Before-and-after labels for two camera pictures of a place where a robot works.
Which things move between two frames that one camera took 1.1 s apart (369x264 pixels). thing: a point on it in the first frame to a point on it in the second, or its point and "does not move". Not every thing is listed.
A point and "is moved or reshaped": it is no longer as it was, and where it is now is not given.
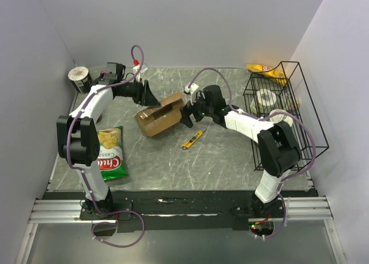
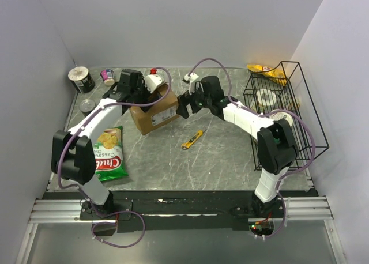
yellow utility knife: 186,144 does not move
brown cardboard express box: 154,120 is moved or reshaped
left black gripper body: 131,90 does not move
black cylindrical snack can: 81,79 does not move
